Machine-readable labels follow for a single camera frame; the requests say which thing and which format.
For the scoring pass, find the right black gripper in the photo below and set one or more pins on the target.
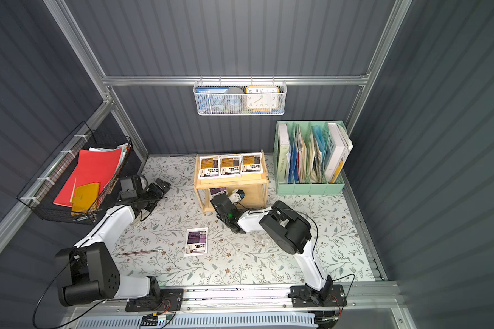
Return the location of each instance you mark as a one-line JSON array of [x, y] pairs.
[[221, 203]]

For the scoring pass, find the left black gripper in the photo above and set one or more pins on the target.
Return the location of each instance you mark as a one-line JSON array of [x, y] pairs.
[[155, 191]]

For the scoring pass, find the purple coffee bag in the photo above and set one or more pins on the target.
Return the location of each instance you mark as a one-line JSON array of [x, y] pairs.
[[217, 191], [196, 242]]

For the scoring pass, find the yellow coffee bag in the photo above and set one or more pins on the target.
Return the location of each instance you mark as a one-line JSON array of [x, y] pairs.
[[251, 163], [209, 167], [230, 165]]

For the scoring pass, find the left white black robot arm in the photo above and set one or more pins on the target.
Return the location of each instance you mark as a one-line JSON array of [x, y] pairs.
[[87, 271]]

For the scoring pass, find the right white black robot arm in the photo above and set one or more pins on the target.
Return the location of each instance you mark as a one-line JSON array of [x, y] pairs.
[[288, 229]]

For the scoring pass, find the wooden two-tier shelf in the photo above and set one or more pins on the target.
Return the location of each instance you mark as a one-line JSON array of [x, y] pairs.
[[255, 187]]

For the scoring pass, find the red folder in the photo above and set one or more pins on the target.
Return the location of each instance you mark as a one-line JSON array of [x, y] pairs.
[[94, 165]]

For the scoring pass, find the yellow notebook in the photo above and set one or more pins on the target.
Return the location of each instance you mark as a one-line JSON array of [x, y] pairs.
[[85, 198]]

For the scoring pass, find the white book left slot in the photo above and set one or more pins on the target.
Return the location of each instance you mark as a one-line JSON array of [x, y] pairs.
[[284, 154]]

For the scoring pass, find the mint green file organizer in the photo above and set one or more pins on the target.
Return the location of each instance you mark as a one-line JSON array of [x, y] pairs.
[[306, 172]]

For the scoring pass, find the grey tape roll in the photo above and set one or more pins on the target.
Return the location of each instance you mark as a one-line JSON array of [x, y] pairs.
[[233, 100]]

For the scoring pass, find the blue box in basket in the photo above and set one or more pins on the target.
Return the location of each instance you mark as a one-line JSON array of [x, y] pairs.
[[209, 99]]

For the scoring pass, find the yellow analog clock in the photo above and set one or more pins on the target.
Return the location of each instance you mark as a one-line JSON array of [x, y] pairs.
[[262, 98]]

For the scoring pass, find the white large book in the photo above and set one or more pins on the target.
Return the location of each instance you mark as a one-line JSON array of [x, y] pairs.
[[338, 148]]

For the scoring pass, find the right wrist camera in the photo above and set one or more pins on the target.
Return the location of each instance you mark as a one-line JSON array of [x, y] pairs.
[[236, 196]]

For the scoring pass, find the black wire side basket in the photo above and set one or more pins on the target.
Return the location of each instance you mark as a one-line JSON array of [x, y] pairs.
[[45, 187]]

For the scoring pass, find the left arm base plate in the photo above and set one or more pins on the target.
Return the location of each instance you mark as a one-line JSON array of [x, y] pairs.
[[168, 300]]

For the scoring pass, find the white wire mesh basket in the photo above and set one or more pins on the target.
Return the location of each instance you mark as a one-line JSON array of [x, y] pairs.
[[282, 85]]

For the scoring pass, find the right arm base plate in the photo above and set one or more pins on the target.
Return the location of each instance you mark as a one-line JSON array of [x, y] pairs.
[[305, 297]]

